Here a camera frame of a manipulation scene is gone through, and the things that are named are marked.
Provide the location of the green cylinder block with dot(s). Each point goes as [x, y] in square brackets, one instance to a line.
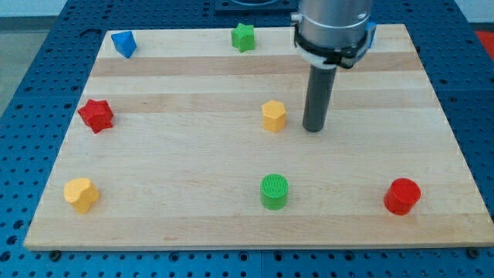
[274, 190]

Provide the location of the red star block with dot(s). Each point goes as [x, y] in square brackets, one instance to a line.
[97, 115]

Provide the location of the yellow hexagon block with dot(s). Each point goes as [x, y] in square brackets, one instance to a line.
[273, 116]

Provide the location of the wooden board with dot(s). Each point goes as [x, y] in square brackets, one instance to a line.
[182, 165]

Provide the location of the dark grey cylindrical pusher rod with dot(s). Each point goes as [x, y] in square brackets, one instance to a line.
[319, 89]

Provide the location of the blue cube block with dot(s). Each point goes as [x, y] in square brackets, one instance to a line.
[124, 43]

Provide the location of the blue block behind arm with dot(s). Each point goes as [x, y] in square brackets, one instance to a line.
[371, 29]

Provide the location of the green star block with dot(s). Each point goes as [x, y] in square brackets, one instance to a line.
[243, 37]

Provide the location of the yellow heart block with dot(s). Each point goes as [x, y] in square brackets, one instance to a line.
[81, 193]

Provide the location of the red cylinder block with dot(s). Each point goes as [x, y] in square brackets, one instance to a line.
[402, 196]

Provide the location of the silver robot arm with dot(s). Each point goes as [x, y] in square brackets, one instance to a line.
[329, 34]

